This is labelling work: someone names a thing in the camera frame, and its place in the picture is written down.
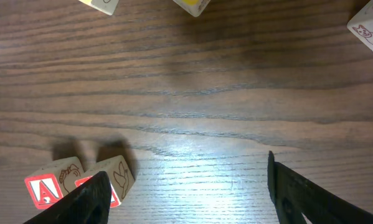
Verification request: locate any yellow K block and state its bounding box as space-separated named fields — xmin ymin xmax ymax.
xmin=347 ymin=0 xmax=373 ymax=51

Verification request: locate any red I block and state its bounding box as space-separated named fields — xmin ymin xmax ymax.
xmin=75 ymin=156 xmax=135 ymax=208

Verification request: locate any red A block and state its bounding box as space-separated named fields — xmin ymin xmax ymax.
xmin=24 ymin=156 xmax=84 ymax=210

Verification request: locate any yellow block right lower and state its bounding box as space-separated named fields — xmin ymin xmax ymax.
xmin=79 ymin=0 xmax=119 ymax=16

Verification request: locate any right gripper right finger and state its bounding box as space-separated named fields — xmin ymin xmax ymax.
xmin=267 ymin=152 xmax=373 ymax=224

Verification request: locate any green Z block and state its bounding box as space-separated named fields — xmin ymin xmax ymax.
xmin=173 ymin=0 xmax=210 ymax=17

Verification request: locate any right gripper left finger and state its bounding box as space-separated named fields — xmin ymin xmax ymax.
xmin=24 ymin=171 xmax=111 ymax=224

